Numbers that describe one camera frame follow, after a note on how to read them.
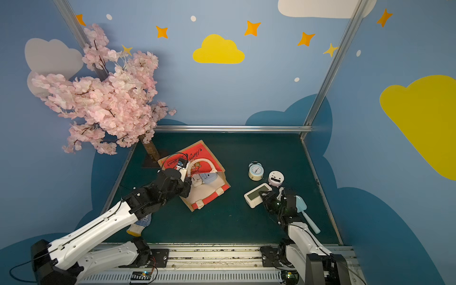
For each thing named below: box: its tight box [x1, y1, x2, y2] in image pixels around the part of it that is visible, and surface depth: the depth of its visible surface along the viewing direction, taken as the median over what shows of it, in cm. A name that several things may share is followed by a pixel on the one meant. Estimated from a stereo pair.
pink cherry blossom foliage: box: [31, 23, 177, 155], surface depth 68 cm
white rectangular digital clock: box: [243, 182, 273, 209], surface depth 90 cm
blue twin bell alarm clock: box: [248, 160, 265, 182], surface depth 101 cm
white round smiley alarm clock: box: [267, 170, 285, 188], surface depth 99 cm
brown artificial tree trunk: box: [138, 135, 161, 162], surface depth 103 cm
